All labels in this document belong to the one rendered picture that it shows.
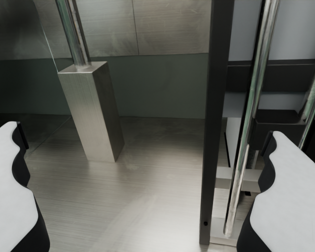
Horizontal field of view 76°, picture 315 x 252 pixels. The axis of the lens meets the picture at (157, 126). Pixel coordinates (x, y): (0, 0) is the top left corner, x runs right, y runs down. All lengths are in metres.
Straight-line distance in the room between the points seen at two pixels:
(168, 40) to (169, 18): 0.06
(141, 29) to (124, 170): 0.43
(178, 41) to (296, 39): 0.46
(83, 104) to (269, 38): 0.43
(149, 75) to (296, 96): 0.53
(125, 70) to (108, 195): 0.43
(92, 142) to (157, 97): 0.30
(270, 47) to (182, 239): 0.36
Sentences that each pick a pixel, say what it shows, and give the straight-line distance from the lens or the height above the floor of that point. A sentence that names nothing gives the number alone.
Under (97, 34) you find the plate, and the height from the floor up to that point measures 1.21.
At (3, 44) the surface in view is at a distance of 0.73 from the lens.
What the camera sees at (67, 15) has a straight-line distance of 0.51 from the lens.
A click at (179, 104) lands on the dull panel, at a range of 0.76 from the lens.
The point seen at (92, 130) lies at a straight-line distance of 0.57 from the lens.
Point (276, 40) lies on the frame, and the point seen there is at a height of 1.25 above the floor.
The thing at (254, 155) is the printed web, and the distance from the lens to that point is 0.46.
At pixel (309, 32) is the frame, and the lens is 0.27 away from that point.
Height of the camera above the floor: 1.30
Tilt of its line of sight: 32 degrees down
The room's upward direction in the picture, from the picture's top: 5 degrees counter-clockwise
